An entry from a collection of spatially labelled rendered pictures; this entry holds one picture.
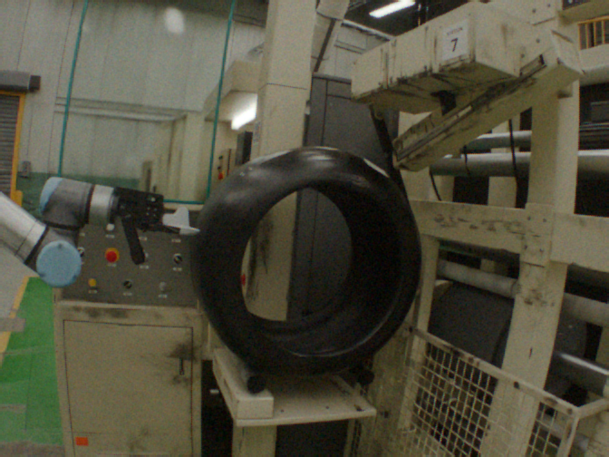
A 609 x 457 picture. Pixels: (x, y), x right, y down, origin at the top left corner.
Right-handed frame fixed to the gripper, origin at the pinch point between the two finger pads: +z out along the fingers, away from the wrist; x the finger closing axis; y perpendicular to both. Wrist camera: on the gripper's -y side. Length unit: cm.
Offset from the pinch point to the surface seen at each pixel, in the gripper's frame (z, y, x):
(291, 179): 16.4, 15.8, -11.3
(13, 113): -356, 98, 872
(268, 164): 11.8, 18.0, -8.1
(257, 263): 23.3, -7.6, 26.6
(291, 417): 28.4, -39.1, -10.1
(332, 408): 40, -38, -7
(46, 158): -257, 18, 884
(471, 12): 40, 58, -34
